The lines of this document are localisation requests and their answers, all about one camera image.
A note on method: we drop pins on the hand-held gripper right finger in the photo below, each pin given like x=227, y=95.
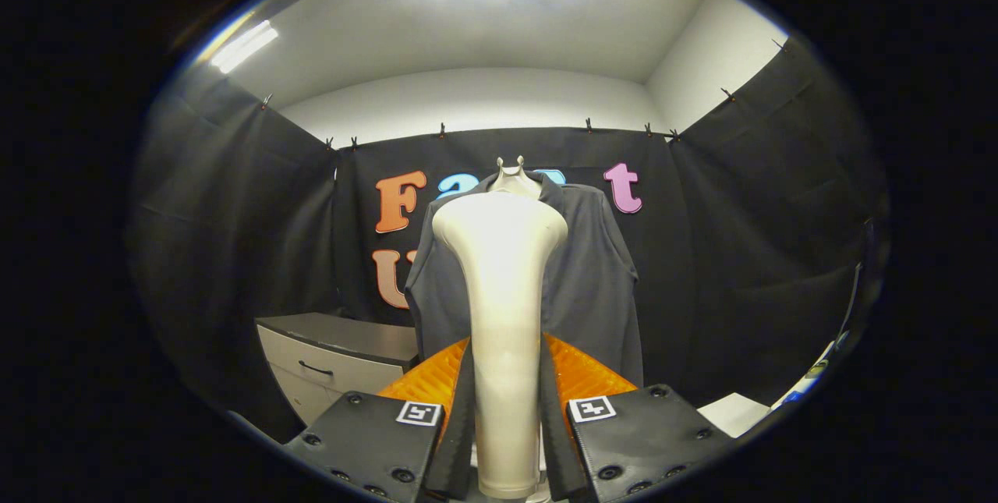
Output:
x=555, y=441

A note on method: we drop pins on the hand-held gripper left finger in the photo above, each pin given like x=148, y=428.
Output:
x=458, y=441

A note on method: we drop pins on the grey button-up shirt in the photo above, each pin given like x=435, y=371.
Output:
x=592, y=285

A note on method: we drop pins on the grey drawer cabinet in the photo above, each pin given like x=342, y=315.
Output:
x=335, y=343

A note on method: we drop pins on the white power strip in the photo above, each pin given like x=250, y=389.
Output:
x=815, y=374

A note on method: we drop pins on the small ceiling light panel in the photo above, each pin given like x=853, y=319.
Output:
x=243, y=47

